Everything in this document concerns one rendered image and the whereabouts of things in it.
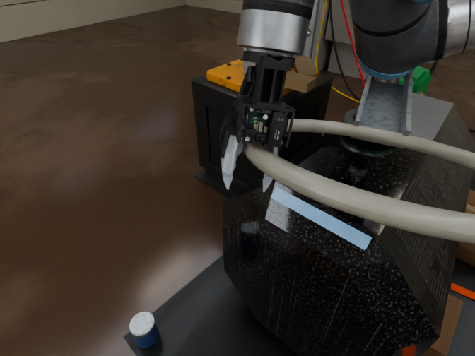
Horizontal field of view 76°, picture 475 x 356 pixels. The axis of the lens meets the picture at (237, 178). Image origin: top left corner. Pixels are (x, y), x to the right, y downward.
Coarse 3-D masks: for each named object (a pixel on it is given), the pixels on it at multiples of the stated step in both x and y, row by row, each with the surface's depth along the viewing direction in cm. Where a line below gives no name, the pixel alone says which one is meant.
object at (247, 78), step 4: (248, 68) 44; (252, 68) 43; (248, 72) 44; (252, 72) 44; (248, 76) 44; (244, 80) 47; (248, 80) 44; (244, 84) 46; (248, 84) 44; (240, 88) 51; (244, 88) 46; (248, 88) 46; (240, 92) 50; (244, 92) 48
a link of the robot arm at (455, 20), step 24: (456, 0) 36; (432, 24) 37; (456, 24) 36; (360, 48) 42; (384, 48) 39; (408, 48) 39; (432, 48) 39; (456, 48) 38; (384, 72) 44; (408, 72) 45
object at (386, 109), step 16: (368, 80) 88; (368, 96) 90; (384, 96) 90; (400, 96) 90; (368, 112) 83; (384, 112) 83; (400, 112) 82; (384, 128) 77; (400, 128) 77; (384, 144) 72
